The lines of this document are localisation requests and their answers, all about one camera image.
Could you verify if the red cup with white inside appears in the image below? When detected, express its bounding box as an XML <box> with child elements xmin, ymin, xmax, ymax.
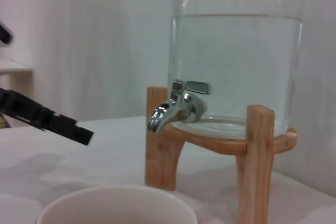
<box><xmin>35</xmin><ymin>184</ymin><xmax>199</xmax><ymax>224</ymax></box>

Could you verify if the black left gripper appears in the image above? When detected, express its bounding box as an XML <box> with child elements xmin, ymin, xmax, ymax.
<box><xmin>0</xmin><ymin>87</ymin><xmax>95</xmax><ymax>146</ymax></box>

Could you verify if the white background desk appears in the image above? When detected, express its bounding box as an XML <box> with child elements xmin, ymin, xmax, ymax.
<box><xmin>0</xmin><ymin>60</ymin><xmax>35</xmax><ymax>130</ymax></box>

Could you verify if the wooden dispenser stand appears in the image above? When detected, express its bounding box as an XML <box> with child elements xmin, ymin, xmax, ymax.
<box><xmin>145</xmin><ymin>86</ymin><xmax>299</xmax><ymax>224</ymax></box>

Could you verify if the black background object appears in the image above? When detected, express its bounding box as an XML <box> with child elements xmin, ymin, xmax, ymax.
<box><xmin>0</xmin><ymin>23</ymin><xmax>13</xmax><ymax>45</ymax></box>

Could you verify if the clear glass water dispenser jar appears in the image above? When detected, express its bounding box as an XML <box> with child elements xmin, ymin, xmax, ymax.
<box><xmin>167</xmin><ymin>0</ymin><xmax>304</xmax><ymax>141</ymax></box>

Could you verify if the chrome faucet tap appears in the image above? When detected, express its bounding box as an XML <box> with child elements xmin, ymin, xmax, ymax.
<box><xmin>148</xmin><ymin>79</ymin><xmax>213</xmax><ymax>133</ymax></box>

